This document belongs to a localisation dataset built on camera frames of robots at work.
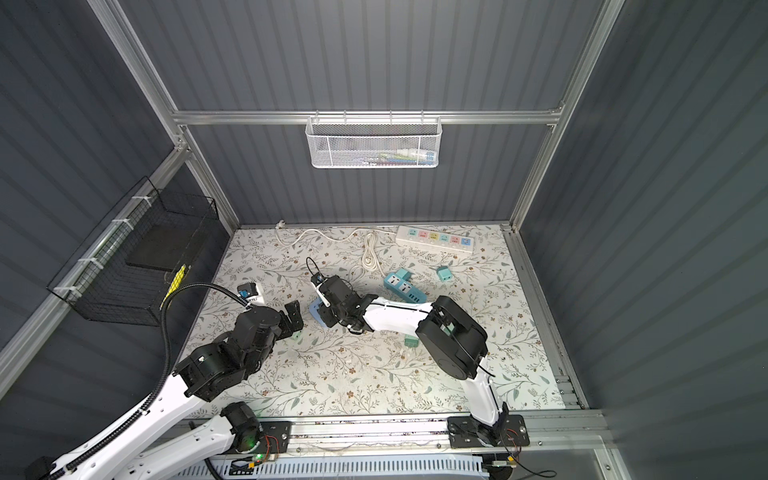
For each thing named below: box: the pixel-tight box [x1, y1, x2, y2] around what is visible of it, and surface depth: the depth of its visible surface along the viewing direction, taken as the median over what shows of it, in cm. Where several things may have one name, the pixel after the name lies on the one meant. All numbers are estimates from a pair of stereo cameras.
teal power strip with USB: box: [384, 272, 427, 304], surface depth 101 cm
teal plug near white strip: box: [436, 266, 453, 282], surface depth 106 cm
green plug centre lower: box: [404, 334, 419, 348], surface depth 90 cm
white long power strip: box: [396, 225, 475, 253], surface depth 114 cm
